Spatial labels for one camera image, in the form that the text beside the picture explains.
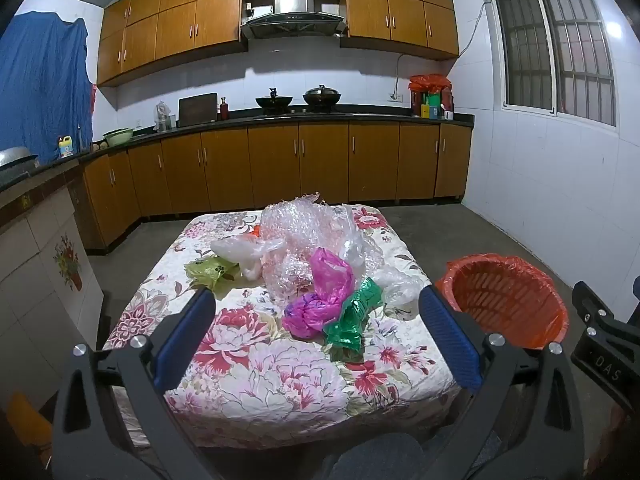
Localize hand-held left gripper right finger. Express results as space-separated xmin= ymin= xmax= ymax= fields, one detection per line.
xmin=418 ymin=284 xmax=586 ymax=480

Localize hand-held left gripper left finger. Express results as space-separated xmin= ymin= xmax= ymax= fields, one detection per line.
xmin=52 ymin=287 xmax=217 ymax=480

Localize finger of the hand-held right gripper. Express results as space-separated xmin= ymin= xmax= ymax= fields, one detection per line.
xmin=571 ymin=281 xmax=616 ymax=337

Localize orange plastic waste basket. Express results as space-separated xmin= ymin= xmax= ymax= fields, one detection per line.
xmin=434 ymin=254 xmax=570 ymax=351

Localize clear bubble wrap sheet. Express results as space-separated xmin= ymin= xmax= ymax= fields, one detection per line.
xmin=260 ymin=191 xmax=361 ymax=306

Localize yellow-green plastic bag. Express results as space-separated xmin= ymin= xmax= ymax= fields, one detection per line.
xmin=184 ymin=255 xmax=241 ymax=291

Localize clear plastic bag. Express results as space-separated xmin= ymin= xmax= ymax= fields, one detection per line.
xmin=372 ymin=262 xmax=426 ymax=308
xmin=335 ymin=203 xmax=388 ymax=271

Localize floral tablecloth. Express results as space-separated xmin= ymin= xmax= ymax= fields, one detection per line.
xmin=102 ymin=205 xmax=463 ymax=448

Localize green plastic bag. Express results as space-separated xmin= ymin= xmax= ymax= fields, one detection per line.
xmin=322 ymin=277 xmax=386 ymax=351

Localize white plastic bag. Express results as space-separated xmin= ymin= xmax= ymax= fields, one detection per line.
xmin=210 ymin=237 xmax=286 ymax=281

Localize magenta plastic bag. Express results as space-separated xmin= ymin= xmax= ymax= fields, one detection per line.
xmin=282 ymin=247 xmax=353 ymax=338

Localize yellow plastic object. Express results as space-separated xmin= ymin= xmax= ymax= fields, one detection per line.
xmin=5 ymin=392 xmax=53 ymax=446

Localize wooden lower cabinets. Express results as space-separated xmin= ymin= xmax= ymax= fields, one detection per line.
xmin=82 ymin=122 xmax=473 ymax=251

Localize green basin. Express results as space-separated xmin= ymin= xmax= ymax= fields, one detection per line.
xmin=103 ymin=128 xmax=135 ymax=148

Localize black kitchen countertop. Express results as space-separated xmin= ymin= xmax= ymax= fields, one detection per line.
xmin=0 ymin=110 xmax=475 ymax=191

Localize dark cutting board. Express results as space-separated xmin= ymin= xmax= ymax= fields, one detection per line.
xmin=177 ymin=93 xmax=219 ymax=127

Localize red bag with containers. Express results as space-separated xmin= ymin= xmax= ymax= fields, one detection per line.
xmin=410 ymin=87 xmax=455 ymax=120

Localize metal basin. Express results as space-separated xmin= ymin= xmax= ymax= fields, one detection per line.
xmin=0 ymin=146 xmax=40 ymax=171

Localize red bag cover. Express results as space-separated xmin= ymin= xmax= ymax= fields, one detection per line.
xmin=409 ymin=74 xmax=453 ymax=93

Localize barred window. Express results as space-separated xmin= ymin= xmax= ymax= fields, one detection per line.
xmin=487 ymin=0 xmax=618 ymax=128

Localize black wok with lid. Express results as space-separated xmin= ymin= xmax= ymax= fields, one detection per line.
xmin=302 ymin=85 xmax=343 ymax=111

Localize blue hanging cloth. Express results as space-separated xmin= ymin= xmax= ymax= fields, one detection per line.
xmin=0 ymin=10 xmax=96 ymax=166

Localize steel range hood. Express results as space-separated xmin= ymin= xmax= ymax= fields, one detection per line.
xmin=239 ymin=0 xmax=348 ymax=41

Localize flower wall sticker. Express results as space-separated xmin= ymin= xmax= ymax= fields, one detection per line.
xmin=52 ymin=234 xmax=83 ymax=292

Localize black wok with handle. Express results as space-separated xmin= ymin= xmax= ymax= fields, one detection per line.
xmin=256 ymin=88 xmax=293 ymax=113

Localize wall cable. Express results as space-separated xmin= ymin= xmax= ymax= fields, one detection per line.
xmin=394 ymin=0 xmax=488 ymax=96

